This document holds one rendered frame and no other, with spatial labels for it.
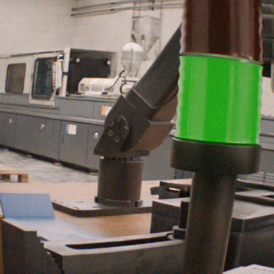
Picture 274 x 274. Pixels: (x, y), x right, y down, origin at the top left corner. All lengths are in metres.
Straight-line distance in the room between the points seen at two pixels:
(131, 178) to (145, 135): 0.07
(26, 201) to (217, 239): 0.48
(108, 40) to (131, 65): 3.46
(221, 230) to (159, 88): 0.63
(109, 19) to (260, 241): 11.73
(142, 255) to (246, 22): 0.19
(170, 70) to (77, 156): 8.15
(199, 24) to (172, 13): 10.50
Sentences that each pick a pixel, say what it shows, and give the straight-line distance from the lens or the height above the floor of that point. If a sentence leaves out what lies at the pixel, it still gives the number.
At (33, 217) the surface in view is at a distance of 0.73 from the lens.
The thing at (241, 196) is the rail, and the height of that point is 0.99.
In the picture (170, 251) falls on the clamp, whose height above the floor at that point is 0.97.
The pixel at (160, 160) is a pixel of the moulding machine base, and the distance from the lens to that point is 7.66.
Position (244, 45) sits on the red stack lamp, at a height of 1.09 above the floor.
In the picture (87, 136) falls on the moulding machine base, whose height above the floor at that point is 0.48.
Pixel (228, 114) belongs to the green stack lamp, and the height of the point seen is 1.06.
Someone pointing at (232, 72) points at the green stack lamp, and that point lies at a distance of 0.27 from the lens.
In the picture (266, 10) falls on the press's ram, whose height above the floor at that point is 1.15.
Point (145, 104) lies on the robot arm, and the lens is 0.91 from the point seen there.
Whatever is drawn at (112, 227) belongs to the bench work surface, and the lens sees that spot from 0.84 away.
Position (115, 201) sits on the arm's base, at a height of 0.92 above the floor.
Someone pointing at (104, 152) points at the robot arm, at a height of 0.98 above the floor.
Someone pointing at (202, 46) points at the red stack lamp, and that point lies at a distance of 0.27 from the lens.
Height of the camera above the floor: 1.07
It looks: 4 degrees down
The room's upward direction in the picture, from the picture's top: 4 degrees clockwise
